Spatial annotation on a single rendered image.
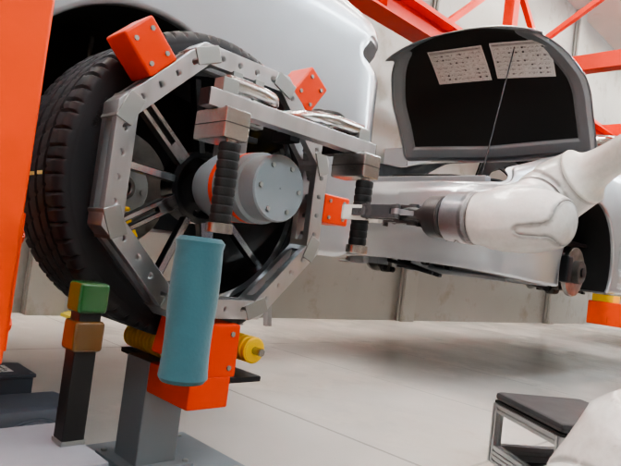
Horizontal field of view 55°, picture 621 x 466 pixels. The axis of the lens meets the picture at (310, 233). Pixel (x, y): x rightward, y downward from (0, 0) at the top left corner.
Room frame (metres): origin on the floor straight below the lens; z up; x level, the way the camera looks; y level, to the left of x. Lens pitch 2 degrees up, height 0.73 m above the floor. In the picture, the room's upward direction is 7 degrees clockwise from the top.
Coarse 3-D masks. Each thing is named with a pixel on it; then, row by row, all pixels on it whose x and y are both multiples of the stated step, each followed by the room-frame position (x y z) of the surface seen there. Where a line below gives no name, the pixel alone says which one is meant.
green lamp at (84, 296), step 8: (72, 280) 0.78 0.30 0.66; (80, 280) 0.78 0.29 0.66; (72, 288) 0.77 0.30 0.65; (80, 288) 0.76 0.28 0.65; (88, 288) 0.76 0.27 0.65; (96, 288) 0.77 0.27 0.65; (104, 288) 0.78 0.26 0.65; (72, 296) 0.77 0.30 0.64; (80, 296) 0.76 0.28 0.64; (88, 296) 0.76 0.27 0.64; (96, 296) 0.77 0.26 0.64; (104, 296) 0.78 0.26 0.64; (72, 304) 0.77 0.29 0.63; (80, 304) 0.76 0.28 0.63; (88, 304) 0.76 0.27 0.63; (96, 304) 0.77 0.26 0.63; (104, 304) 0.78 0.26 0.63; (80, 312) 0.76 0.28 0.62; (88, 312) 0.76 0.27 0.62; (96, 312) 0.77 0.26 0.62; (104, 312) 0.78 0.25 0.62
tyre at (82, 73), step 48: (240, 48) 1.31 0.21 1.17; (48, 96) 1.18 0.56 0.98; (96, 96) 1.08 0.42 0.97; (48, 144) 1.09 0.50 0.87; (96, 144) 1.09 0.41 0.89; (288, 144) 1.42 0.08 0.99; (48, 192) 1.08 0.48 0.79; (48, 240) 1.13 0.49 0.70; (96, 240) 1.11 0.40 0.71; (288, 240) 1.45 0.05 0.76
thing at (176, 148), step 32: (192, 96) 1.26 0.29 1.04; (160, 128) 1.22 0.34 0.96; (192, 160) 1.31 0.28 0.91; (128, 224) 1.18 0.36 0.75; (256, 224) 1.51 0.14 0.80; (288, 224) 1.44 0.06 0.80; (160, 256) 1.24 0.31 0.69; (224, 256) 1.52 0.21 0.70; (256, 256) 1.44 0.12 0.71; (224, 288) 1.36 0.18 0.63
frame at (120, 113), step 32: (192, 64) 1.12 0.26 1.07; (224, 64) 1.17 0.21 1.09; (256, 64) 1.23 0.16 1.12; (128, 96) 1.03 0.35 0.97; (160, 96) 1.08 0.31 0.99; (288, 96) 1.29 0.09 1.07; (128, 128) 1.05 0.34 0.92; (96, 160) 1.06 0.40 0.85; (128, 160) 1.05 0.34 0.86; (320, 160) 1.38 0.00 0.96; (96, 192) 1.06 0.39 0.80; (320, 192) 1.39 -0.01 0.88; (96, 224) 1.04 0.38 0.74; (320, 224) 1.40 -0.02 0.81; (128, 256) 1.07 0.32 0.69; (288, 256) 1.40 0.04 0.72; (160, 288) 1.12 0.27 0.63; (256, 288) 1.34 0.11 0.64
